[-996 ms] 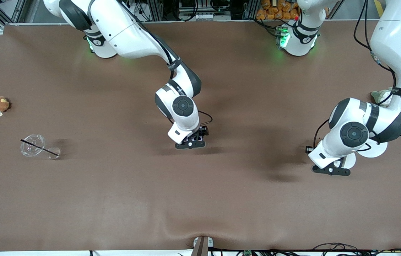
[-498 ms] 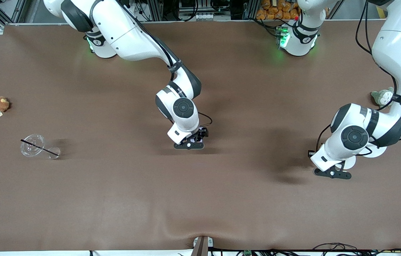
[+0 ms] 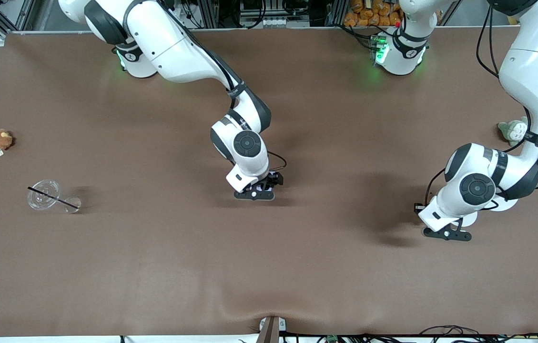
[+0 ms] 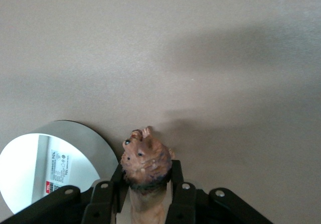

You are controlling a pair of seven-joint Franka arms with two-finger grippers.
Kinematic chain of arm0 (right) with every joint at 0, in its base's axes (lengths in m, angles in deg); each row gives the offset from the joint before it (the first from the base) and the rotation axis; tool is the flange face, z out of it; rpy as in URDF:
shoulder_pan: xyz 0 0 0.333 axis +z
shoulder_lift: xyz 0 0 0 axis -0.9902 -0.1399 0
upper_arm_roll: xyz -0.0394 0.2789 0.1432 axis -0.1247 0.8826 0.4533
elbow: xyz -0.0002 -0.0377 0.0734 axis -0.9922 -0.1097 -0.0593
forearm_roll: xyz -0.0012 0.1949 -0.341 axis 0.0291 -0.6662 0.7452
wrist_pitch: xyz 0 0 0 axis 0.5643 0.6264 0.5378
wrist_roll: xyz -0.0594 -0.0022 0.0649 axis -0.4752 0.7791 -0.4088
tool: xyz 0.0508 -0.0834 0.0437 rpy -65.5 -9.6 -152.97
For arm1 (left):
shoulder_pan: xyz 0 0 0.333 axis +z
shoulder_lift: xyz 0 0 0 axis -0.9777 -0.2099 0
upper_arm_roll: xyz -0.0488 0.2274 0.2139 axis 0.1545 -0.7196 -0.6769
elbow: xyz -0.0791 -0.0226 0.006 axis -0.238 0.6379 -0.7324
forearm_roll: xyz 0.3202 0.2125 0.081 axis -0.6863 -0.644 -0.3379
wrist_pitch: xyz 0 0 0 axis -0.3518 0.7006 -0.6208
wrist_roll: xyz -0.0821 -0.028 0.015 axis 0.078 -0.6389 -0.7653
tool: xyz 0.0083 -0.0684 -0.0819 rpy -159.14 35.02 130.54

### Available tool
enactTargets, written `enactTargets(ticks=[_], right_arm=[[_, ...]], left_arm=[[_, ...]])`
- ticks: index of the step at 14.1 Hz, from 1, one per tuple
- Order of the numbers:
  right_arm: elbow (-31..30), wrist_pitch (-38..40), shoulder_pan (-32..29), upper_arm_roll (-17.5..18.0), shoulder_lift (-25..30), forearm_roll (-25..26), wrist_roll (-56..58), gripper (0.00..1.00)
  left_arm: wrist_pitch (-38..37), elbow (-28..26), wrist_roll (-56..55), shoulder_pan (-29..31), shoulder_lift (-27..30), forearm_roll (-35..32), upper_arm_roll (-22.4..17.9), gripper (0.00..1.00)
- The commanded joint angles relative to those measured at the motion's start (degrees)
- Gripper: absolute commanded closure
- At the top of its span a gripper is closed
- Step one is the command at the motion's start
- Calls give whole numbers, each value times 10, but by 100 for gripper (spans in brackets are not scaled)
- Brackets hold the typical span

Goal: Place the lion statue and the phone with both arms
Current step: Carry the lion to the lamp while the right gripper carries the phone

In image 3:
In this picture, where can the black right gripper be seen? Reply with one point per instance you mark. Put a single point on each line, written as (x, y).
(274, 180)

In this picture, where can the purple flip phone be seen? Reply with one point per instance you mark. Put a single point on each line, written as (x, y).
(267, 188)

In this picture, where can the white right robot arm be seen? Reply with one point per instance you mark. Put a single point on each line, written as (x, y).
(178, 52)

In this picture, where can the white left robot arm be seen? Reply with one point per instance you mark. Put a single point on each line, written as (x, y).
(535, 71)

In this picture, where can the white round desk lamp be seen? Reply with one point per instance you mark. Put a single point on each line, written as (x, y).
(470, 219)

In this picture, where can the grey-green totoro plush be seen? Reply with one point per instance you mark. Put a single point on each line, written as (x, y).
(512, 131)

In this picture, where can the white power strip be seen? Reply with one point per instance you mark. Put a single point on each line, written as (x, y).
(278, 21)

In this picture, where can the orange plush toy pile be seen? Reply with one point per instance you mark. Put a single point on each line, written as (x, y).
(369, 14)

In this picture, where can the black straw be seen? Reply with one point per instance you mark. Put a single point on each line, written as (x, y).
(54, 198)

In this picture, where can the clear plastic cup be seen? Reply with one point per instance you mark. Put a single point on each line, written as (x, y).
(42, 201)

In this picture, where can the brown plush with tag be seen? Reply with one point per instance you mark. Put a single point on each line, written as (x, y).
(1, 139)

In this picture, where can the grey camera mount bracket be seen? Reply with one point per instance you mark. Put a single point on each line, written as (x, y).
(272, 328)

